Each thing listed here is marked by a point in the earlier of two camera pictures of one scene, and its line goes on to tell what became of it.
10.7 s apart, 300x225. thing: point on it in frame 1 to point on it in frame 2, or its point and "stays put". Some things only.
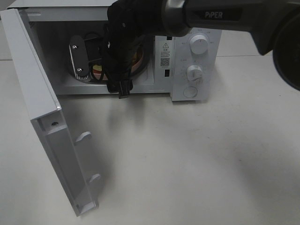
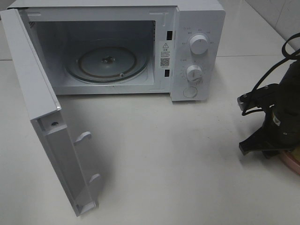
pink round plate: [98, 76] to [290, 160]
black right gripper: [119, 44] to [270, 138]
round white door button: [190, 92] stays put
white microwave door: [51, 122] stays put
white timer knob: [194, 72] stays put
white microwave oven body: [69, 36] stays put
